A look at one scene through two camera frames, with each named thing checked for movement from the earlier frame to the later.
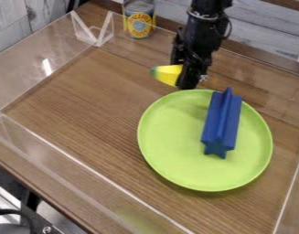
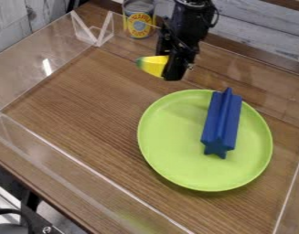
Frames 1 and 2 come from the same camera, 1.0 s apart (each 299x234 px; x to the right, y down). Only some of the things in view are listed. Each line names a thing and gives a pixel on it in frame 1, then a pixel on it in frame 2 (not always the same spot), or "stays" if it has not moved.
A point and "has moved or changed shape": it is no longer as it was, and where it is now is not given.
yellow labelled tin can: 139,18 stays
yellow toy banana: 166,73 has moved or changed shape
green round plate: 174,152 stays
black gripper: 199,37 -> 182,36
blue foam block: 221,124 stays
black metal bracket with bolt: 40,226 stays
